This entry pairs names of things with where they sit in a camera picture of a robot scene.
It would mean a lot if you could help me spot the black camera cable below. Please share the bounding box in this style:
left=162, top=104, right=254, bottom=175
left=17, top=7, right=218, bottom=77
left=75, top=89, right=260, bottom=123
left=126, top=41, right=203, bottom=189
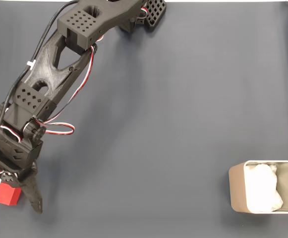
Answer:
left=0, top=0, right=81, bottom=164

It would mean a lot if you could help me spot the white crumpled tissue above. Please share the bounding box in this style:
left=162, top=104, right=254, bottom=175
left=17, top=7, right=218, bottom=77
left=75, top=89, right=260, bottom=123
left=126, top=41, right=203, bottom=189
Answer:
left=245, top=163, right=284, bottom=213

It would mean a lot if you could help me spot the beige open box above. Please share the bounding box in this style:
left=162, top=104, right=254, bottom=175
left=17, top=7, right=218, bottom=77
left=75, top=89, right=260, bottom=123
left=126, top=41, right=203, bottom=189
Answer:
left=228, top=160, right=288, bottom=214

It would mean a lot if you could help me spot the red cube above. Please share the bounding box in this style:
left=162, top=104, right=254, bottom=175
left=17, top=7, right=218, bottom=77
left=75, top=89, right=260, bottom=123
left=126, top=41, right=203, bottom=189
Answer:
left=0, top=182, right=22, bottom=206

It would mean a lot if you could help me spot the dark blue table mat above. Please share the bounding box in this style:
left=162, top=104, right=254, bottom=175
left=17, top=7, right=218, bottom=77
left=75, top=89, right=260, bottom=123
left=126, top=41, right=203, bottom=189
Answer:
left=0, top=1, right=288, bottom=238

